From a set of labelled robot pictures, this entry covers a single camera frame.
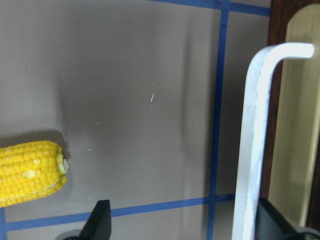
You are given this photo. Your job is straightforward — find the yellow corn cob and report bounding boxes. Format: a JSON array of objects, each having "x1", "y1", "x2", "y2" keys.
[{"x1": 0, "y1": 140, "x2": 69, "y2": 208}]

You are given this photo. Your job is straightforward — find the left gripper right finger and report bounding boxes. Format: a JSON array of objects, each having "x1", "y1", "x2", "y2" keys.
[{"x1": 254, "y1": 198, "x2": 320, "y2": 240}]

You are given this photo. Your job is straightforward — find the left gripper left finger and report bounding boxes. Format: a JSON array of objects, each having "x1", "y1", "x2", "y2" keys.
[{"x1": 57, "y1": 200, "x2": 112, "y2": 240}]

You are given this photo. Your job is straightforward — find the wooden drawer with white handle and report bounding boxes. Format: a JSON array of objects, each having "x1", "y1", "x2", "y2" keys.
[{"x1": 232, "y1": 0, "x2": 320, "y2": 240}]

